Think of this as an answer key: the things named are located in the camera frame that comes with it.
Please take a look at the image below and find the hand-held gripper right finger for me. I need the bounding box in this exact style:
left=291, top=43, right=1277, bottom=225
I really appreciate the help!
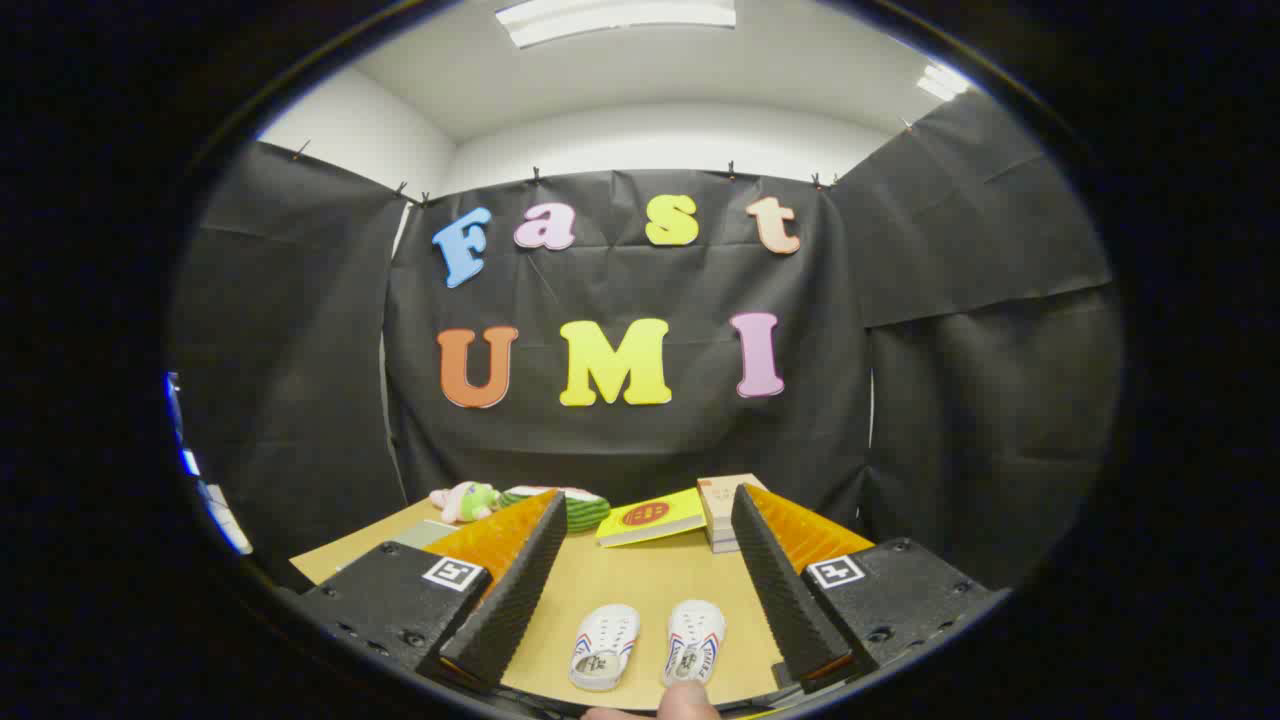
left=730, top=483, right=1001, bottom=694

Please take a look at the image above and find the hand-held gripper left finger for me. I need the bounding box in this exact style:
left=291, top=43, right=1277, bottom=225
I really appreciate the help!
left=297, top=488, right=569, bottom=694

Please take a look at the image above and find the white canvas shoe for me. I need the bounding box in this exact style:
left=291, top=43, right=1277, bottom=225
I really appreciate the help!
left=664, top=599, right=727, bottom=687
left=569, top=604, right=641, bottom=692

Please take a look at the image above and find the beige fabric storage box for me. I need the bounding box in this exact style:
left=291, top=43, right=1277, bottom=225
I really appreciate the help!
left=390, top=519, right=461, bottom=549

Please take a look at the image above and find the pink green plush toy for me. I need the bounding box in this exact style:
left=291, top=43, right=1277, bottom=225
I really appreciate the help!
left=430, top=481, right=501, bottom=524

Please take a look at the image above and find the tan cover book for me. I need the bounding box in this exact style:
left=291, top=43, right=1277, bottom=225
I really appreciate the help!
left=697, top=474, right=766, bottom=523

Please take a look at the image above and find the watermelon slice plush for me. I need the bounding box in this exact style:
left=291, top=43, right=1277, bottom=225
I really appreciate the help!
left=497, top=486, right=612, bottom=533

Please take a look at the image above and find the yellow book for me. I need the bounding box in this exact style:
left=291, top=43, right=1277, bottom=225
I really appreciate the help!
left=596, top=487, right=708, bottom=549

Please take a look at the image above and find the black backdrop cloth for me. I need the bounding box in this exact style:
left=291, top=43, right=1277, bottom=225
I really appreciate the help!
left=170, top=88, right=1126, bottom=591

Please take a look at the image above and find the small ceiling light panel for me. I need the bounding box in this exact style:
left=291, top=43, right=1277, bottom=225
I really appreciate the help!
left=917, top=64, right=971, bottom=102

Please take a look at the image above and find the long ceiling light panel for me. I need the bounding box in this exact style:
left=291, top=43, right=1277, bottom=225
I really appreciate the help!
left=495, top=0, right=737, bottom=49

